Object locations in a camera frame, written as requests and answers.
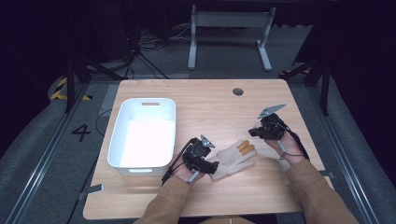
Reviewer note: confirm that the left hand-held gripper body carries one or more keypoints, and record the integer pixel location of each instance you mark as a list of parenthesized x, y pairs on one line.
[(194, 152)]

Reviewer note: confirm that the person's left hand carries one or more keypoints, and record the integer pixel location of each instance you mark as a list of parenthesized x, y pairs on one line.
[(182, 172)]

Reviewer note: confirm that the yellow and black floor tape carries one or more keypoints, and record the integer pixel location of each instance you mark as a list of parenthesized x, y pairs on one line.
[(59, 91)]

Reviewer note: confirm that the person's right hand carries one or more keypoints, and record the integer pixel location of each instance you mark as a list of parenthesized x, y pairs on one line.
[(291, 149)]

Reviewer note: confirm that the metal floor rail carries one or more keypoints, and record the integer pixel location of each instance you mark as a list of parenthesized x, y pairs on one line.
[(345, 161), (40, 161)]

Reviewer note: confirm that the grey metal table frame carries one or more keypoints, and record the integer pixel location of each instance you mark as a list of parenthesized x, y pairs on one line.
[(231, 19)]

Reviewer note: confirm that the grey round table grommet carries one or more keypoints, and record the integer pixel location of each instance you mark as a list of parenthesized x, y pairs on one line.
[(237, 91)]

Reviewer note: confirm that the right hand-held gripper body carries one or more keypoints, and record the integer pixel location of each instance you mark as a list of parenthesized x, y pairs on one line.
[(272, 127)]

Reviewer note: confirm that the black metal stand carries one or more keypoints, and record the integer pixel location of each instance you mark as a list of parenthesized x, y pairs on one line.
[(325, 90), (70, 84)]

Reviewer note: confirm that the beige glove with orange fingers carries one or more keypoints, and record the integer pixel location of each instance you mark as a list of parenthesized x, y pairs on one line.
[(232, 161)]

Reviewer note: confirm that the white plastic bin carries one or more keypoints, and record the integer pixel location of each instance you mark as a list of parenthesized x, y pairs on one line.
[(146, 140)]

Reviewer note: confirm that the grey table bracket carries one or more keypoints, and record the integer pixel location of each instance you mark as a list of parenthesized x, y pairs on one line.
[(93, 189), (327, 174)]

